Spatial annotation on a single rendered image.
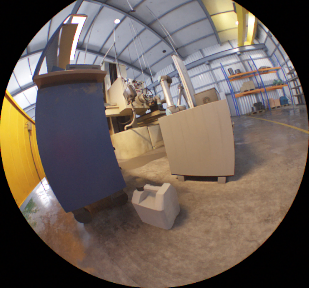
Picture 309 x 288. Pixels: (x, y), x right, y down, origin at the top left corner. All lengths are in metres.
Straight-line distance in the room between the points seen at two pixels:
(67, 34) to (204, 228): 1.84
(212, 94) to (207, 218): 1.30
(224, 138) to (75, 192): 0.91
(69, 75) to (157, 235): 0.97
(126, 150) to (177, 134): 1.54
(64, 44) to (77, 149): 1.24
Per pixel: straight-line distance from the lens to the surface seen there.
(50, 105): 0.65
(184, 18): 8.96
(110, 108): 2.24
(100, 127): 0.60
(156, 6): 8.33
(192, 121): 0.65
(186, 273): 0.49
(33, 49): 10.63
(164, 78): 1.66
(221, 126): 0.62
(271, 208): 0.67
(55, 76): 0.70
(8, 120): 1.52
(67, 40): 1.44
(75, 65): 0.75
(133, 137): 2.08
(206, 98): 1.41
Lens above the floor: 0.49
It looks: 3 degrees down
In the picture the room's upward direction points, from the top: 14 degrees counter-clockwise
